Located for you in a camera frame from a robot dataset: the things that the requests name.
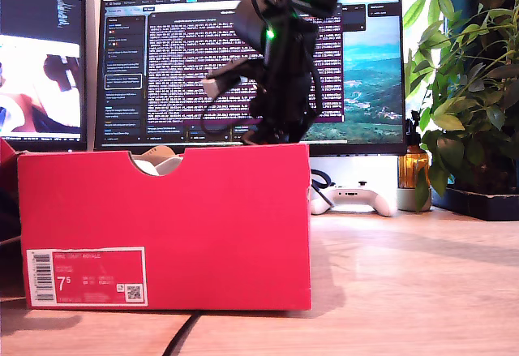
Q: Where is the red cardboard shoebox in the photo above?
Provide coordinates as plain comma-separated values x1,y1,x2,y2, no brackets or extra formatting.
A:
16,143,313,311

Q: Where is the green leafy houseplant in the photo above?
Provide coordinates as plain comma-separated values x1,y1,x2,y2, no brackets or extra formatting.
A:
403,0,519,213

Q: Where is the black portrait computer monitor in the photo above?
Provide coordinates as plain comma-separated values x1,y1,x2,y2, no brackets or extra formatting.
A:
0,0,88,153

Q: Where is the white game controller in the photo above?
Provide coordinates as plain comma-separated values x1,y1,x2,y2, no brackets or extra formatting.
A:
310,180,397,217

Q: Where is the wide black computer monitor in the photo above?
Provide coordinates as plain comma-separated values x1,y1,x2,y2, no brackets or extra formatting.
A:
93,0,408,157

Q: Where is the black cable on table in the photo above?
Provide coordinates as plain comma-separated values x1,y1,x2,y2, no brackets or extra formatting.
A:
161,311,202,356

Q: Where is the dark blue planter tray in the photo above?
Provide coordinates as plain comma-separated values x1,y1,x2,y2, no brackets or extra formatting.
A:
431,187,519,222

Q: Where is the pale round pot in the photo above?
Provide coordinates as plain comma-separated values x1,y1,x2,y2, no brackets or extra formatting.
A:
396,187,433,212

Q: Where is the amber glass pump bottle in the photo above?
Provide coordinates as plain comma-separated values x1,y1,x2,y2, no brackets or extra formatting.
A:
397,110,430,190

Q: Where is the red shoebox lid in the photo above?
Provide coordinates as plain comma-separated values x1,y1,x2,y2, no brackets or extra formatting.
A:
0,136,25,247

